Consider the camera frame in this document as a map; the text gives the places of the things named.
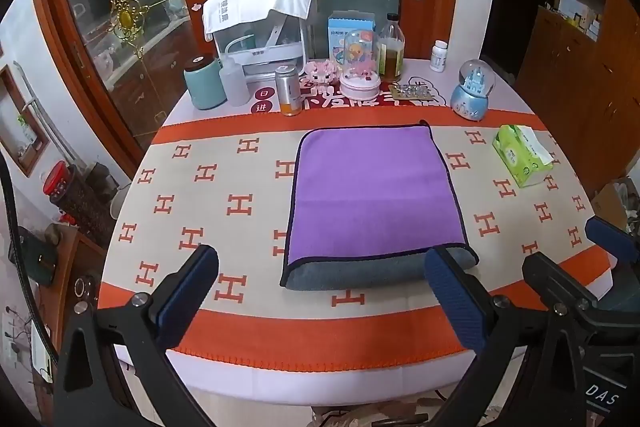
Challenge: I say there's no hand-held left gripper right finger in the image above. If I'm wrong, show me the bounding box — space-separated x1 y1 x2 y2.
424 246 587 427

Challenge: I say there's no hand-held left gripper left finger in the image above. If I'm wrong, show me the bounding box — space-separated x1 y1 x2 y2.
54 245 221 427

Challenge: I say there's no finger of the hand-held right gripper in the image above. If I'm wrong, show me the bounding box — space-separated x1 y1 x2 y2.
584 216 640 266
522 252 617 329

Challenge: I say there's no purple and grey towel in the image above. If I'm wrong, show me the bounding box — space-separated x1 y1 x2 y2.
279 120 480 292

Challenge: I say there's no cardboard box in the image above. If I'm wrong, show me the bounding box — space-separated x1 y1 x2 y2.
591 177 640 233

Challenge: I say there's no orange patterned tablecloth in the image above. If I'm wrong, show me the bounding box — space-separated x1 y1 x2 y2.
95 57 615 403

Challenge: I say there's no green tissue pack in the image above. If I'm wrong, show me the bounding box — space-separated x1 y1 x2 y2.
492 124 555 188

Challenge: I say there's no dark green bag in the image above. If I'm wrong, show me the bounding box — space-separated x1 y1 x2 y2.
17 227 61 287

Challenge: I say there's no wooden cabinet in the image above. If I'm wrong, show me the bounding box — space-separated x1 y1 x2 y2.
515 0 640 202

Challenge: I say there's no red lid jar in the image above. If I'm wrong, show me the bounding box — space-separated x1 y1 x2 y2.
42 161 106 238

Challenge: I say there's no blue castle snow globe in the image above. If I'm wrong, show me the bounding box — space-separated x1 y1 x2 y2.
450 59 497 122

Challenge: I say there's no teal cup with brown lid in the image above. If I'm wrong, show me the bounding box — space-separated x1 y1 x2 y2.
183 55 223 110

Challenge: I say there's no blister pack tray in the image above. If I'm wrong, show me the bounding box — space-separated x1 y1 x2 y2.
388 83 435 102

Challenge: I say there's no translucent squeeze bottle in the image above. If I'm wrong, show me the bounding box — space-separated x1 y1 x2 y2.
217 35 257 107

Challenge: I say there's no silver and orange can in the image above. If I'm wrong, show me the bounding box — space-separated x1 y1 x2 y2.
274 65 302 116

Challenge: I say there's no white pill bottle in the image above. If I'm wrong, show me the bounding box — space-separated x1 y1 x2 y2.
429 40 449 73

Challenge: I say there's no pink block toy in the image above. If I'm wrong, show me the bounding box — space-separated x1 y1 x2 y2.
299 59 342 88

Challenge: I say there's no duck dome music box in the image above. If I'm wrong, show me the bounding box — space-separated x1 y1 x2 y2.
339 29 381 102

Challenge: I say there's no white countertop appliance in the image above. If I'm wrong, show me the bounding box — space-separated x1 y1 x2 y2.
210 4 317 78

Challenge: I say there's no glass bottle with yellow liquid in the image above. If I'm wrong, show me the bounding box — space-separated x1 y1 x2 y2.
376 13 406 83

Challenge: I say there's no light blue carton box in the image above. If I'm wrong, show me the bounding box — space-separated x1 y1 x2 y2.
327 11 376 64

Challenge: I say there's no white cloth cover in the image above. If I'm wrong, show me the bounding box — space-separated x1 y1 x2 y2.
202 0 316 42

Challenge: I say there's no black cable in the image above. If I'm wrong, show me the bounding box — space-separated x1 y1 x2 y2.
0 152 66 408

